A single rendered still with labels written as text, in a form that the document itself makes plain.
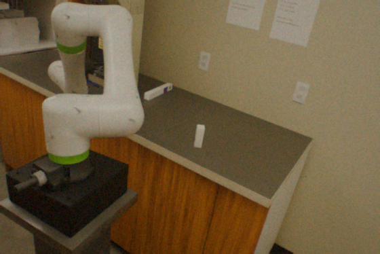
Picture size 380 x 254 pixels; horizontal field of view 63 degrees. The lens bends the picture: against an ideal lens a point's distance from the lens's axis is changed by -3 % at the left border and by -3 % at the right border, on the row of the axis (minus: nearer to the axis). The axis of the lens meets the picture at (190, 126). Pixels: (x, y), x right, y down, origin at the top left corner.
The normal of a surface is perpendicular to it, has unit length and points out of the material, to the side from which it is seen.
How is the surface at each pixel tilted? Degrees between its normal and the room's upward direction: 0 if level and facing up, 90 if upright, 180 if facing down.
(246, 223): 90
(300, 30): 90
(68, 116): 84
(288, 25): 90
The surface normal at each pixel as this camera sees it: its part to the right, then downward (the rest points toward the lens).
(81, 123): 0.29, 0.36
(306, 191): -0.54, 0.31
